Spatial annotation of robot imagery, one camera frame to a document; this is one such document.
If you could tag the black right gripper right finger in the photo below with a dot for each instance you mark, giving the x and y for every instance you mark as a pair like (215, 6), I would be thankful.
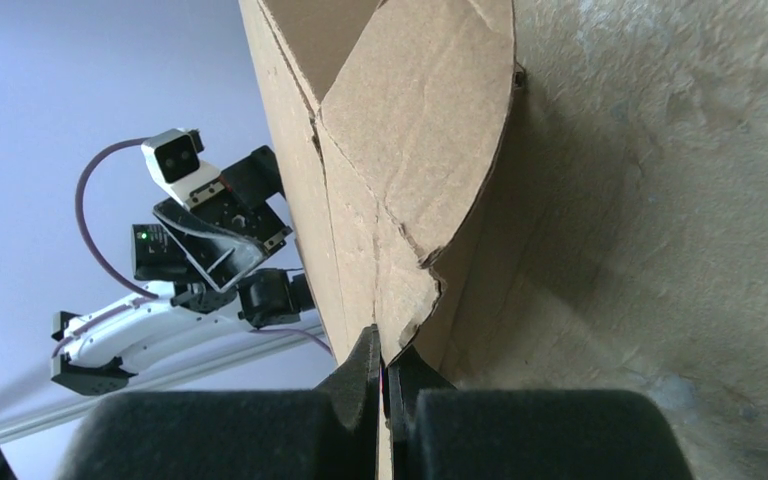
(441, 432)

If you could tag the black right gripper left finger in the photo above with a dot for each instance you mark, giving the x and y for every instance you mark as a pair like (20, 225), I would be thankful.
(327, 432)

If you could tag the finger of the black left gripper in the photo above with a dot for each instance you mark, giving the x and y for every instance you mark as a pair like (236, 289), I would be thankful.
(223, 239)

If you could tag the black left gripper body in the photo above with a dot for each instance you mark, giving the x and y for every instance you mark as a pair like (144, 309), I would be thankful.
(237, 200)

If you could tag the brown cardboard box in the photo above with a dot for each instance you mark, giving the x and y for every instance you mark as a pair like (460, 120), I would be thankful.
(386, 119)

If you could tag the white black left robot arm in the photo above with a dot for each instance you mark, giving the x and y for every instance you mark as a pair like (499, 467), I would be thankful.
(175, 310)

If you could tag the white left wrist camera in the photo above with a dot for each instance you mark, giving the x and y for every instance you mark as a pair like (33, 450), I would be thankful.
(172, 159)

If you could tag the aluminium frame rail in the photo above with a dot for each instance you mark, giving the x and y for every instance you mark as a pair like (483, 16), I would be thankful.
(208, 359)

